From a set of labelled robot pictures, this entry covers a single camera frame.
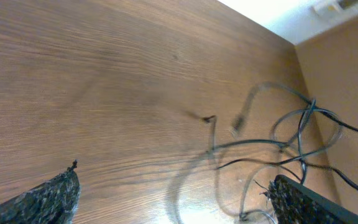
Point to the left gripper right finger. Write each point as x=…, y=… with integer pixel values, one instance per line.
x=294, y=203

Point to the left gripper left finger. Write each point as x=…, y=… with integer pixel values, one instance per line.
x=54, y=201

